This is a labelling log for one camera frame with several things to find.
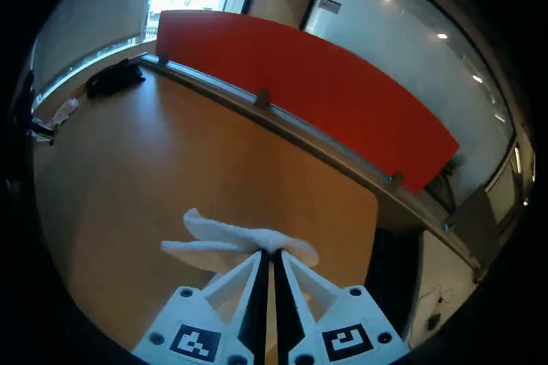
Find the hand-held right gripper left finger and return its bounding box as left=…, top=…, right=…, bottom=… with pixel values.
left=132, top=247, right=271, bottom=365

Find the heap of white towels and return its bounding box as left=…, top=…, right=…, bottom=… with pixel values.
left=47, top=98, right=80, bottom=128

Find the stack of black towels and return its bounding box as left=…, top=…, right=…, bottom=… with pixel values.
left=85, top=58, right=147, bottom=99

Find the red desk screen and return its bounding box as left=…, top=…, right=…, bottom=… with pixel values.
left=138, top=10, right=482, bottom=274

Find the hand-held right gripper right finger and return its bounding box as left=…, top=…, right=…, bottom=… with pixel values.
left=273, top=247, right=410, bottom=365

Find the white towel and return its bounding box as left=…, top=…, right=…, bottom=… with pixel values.
left=160, top=207, right=320, bottom=274

